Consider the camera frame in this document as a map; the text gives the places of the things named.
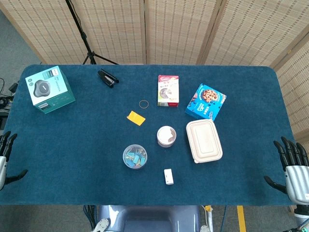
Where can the black tripod stand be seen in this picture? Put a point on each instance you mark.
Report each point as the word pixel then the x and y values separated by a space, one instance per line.
pixel 83 36

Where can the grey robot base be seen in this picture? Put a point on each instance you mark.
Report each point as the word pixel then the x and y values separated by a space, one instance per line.
pixel 149 218

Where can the small white rectangular device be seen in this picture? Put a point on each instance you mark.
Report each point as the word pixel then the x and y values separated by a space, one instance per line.
pixel 168 176

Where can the red white carton box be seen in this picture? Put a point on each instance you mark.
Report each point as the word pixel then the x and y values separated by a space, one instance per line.
pixel 168 91

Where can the blue cookie box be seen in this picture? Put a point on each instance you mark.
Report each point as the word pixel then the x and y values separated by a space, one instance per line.
pixel 205 102

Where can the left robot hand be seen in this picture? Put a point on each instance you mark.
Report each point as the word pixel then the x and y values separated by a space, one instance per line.
pixel 2 166

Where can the teal speaker product box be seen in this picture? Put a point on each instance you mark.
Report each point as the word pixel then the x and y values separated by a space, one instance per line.
pixel 49 89

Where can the blue table cloth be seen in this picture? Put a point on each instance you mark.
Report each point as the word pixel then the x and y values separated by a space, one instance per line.
pixel 96 157

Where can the rubber band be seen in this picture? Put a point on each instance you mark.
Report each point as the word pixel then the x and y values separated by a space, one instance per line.
pixel 144 104

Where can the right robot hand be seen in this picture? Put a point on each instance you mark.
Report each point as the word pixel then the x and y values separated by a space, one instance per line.
pixel 295 176

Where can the orange sticky note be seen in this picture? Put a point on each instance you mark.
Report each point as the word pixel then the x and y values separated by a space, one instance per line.
pixel 136 118

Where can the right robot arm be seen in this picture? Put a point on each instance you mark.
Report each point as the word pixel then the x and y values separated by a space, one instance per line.
pixel 302 218

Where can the black stapler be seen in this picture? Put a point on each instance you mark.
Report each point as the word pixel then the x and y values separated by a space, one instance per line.
pixel 108 78

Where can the bamboo folding screen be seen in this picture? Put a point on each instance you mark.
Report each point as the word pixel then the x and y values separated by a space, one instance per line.
pixel 169 31

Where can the beige lidded food container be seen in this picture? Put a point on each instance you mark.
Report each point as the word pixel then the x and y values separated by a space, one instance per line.
pixel 204 140

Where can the round white lidded cup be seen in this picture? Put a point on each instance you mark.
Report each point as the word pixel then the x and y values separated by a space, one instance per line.
pixel 166 136

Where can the clear tub of clips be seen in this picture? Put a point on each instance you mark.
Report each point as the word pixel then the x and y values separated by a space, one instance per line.
pixel 135 156

